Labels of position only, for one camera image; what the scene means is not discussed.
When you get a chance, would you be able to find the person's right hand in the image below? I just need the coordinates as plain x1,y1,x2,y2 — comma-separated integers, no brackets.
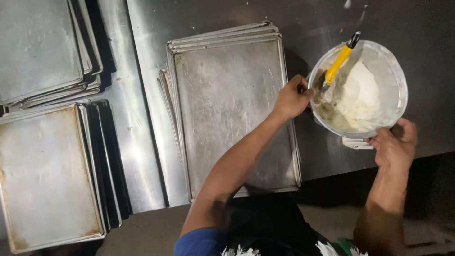
364,118,419,170

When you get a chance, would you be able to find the black patterned apron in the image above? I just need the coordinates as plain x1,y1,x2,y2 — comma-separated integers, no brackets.
220,195,369,256

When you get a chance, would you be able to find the yellow handled pastry brush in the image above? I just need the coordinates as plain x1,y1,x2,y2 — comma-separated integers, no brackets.
317,31,362,95

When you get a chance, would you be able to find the stack of rusty baking trays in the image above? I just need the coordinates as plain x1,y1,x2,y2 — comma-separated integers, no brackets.
0,99,133,254

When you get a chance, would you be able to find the white folded cloth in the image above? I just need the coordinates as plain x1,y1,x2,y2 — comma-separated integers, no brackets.
341,137,375,150

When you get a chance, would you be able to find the stack of metal baking trays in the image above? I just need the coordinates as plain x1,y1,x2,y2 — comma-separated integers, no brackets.
157,20,302,203
0,0,104,109

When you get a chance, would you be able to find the person's left hand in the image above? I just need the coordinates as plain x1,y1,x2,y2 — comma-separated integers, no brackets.
273,74,315,122

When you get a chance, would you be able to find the round metal bowl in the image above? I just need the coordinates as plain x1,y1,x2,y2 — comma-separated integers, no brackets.
307,39,409,139

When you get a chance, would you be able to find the blue shirt sleeve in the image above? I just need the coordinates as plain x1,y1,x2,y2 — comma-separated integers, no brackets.
173,228,229,256

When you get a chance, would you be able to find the white grease lump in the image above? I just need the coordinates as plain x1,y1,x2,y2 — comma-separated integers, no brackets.
336,60,384,132

